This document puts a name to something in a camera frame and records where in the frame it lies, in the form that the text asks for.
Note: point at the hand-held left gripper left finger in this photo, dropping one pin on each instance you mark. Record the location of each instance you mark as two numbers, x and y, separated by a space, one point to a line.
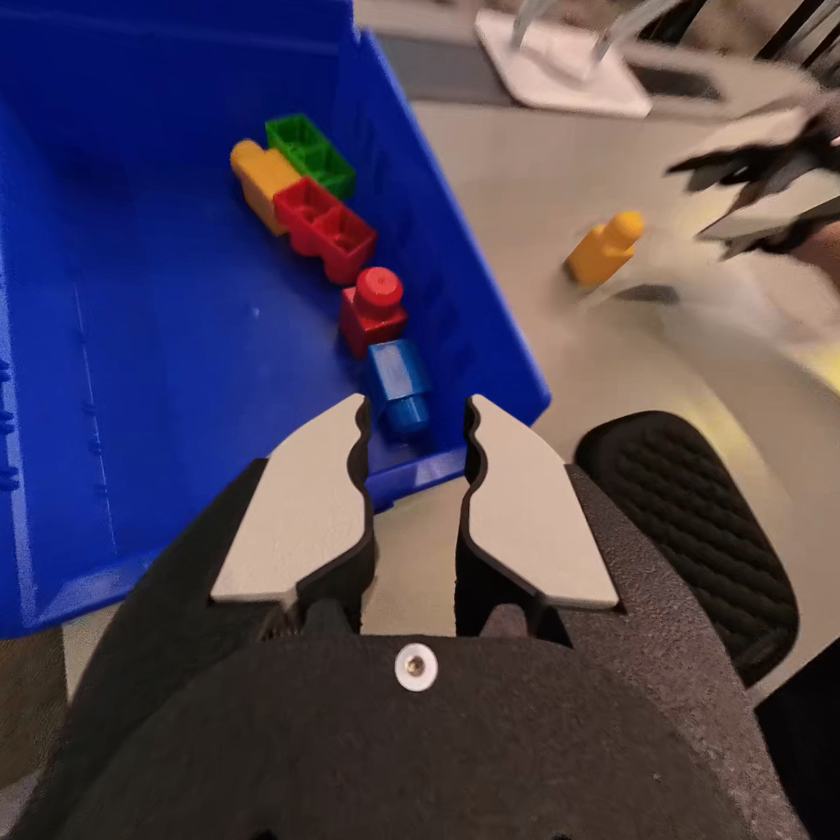
295 525

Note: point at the grey desk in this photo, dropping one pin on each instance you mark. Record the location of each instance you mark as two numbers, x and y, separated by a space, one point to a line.
590 367

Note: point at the blue plastic bin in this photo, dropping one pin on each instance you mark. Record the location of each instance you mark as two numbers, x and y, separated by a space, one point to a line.
164 328

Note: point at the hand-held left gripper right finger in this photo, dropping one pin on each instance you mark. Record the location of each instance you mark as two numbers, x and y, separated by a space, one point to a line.
531 525

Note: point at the orange one-stud block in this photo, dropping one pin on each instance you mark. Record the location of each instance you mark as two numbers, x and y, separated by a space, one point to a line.
600 253

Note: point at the black desk inlay panel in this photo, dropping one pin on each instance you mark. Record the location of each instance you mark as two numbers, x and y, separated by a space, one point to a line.
446 72

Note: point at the black textured pad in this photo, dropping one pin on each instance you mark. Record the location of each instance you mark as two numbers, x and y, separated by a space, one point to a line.
689 538

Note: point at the blue one-stud block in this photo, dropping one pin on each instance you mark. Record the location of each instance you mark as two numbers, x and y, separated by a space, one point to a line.
397 380

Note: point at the dark green two-stud block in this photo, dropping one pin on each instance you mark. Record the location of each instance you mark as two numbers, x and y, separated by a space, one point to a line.
315 157

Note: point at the yellow block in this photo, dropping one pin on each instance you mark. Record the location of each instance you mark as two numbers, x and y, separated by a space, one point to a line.
259 177

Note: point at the person's black jacket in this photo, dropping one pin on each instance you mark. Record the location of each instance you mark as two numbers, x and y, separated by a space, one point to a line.
807 754

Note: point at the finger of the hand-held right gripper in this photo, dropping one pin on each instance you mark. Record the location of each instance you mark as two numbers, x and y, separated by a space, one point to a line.
754 141
787 210

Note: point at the red block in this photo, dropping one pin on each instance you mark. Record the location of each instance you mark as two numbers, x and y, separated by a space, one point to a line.
371 315
328 229

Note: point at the white document stand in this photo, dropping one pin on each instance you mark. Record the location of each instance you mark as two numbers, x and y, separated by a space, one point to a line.
564 72

